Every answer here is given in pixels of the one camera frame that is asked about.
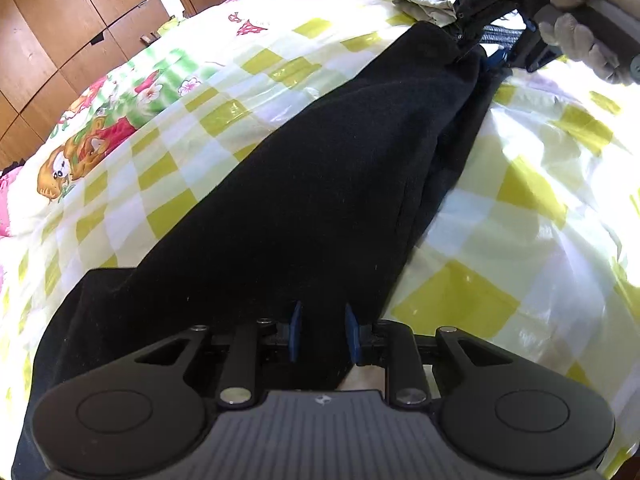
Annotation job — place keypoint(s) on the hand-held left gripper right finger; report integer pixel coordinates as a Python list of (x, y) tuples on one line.
[(351, 331)]

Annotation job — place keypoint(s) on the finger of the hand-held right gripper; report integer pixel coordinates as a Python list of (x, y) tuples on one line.
[(537, 50), (475, 2)]

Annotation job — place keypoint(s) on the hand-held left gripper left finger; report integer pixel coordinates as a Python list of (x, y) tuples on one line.
[(296, 331)]

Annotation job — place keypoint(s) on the black pants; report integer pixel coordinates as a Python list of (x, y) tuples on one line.
[(325, 185)]

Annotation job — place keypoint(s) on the dark striped cloth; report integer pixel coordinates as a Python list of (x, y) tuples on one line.
[(502, 37)]

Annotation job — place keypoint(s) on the checkered cartoon printed blanket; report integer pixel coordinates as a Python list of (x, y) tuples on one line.
[(200, 110)]

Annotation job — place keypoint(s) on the wooden wardrobe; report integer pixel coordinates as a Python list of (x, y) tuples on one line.
[(55, 25)]

